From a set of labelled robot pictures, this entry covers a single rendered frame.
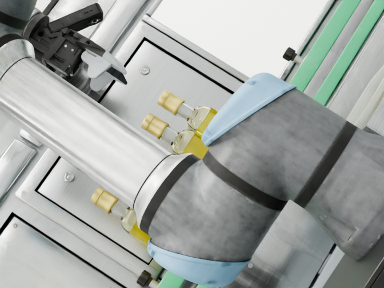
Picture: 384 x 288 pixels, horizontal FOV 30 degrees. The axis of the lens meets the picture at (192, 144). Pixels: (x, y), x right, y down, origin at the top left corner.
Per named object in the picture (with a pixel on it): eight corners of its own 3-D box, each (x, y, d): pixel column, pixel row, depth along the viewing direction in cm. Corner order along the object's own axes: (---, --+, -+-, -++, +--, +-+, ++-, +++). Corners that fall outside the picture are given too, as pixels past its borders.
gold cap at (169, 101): (184, 103, 142) (166, 92, 142) (186, 98, 138) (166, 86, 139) (175, 118, 141) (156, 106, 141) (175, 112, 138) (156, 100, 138)
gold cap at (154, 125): (169, 127, 141) (150, 115, 141) (169, 122, 137) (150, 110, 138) (159, 142, 140) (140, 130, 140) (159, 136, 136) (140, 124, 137)
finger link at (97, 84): (111, 105, 145) (74, 78, 144) (128, 82, 147) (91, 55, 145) (114, 102, 142) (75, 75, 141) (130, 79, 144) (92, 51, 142)
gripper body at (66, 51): (71, 86, 144) (22, 55, 145) (95, 53, 146) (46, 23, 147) (67, 72, 136) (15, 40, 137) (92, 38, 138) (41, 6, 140)
